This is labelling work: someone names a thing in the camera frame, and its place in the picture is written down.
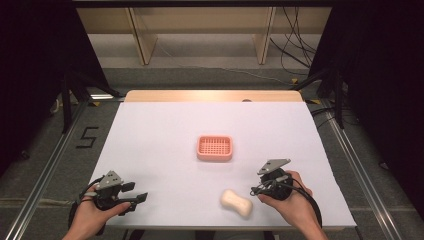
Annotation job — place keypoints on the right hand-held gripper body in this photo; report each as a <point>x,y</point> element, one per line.
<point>276,181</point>

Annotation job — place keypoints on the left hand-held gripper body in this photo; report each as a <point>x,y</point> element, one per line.
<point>108,191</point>

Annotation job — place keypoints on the person's left hand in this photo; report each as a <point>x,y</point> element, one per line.
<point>90,215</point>

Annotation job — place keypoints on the person's right hand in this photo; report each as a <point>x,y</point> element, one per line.
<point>293,206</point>

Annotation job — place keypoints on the cream soap bar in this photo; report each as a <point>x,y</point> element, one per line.
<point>236,202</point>

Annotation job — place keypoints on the white paper sheet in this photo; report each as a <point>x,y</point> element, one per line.
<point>166,150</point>

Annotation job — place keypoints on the pink soap dish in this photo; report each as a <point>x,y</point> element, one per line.
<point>214,147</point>

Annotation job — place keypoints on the yellow tape piece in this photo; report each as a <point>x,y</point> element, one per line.
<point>312,101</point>
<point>294,80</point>
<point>95,103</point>

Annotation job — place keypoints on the black metal stand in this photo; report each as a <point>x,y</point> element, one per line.
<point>338,100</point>
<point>68,100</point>

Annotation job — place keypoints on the wooden table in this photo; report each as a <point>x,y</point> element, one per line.
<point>213,95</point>

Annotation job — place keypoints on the black curtain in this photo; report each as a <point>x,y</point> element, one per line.
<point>383,83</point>
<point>36,66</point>

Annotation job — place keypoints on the wooden shelf unit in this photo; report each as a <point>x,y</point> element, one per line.
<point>200,20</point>

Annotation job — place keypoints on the aluminium floor rail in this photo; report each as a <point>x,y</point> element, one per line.
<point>363,180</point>
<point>50,173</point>

